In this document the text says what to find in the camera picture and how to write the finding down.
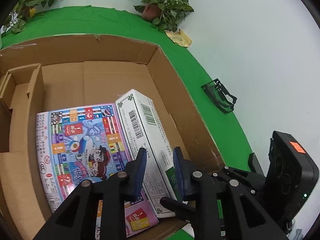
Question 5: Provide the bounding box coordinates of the white green carton box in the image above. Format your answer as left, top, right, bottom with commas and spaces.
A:
116, 89, 181, 218

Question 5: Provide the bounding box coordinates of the colourful board game box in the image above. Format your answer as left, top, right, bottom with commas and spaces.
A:
36, 104, 158, 239

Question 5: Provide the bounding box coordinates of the cardboard divider insert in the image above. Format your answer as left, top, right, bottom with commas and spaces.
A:
1, 63, 44, 153

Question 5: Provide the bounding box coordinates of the black flat device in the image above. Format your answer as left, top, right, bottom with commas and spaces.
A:
248, 152, 264, 176

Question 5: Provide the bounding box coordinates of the large shallow cardboard box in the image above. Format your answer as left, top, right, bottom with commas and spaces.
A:
1, 35, 225, 239

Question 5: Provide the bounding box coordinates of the green tablecloth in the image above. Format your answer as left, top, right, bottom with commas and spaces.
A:
1, 6, 251, 170

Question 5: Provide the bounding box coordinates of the right potted green plant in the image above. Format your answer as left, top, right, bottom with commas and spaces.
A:
134, 0, 194, 32

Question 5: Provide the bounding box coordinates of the potted green plant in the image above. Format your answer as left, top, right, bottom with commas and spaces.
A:
1, 0, 57, 37
134, 0, 194, 32

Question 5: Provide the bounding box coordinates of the left potted green plant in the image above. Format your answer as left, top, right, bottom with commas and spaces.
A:
1, 0, 57, 37

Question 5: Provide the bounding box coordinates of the black plastic frame holder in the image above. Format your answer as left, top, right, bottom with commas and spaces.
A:
201, 79, 237, 114

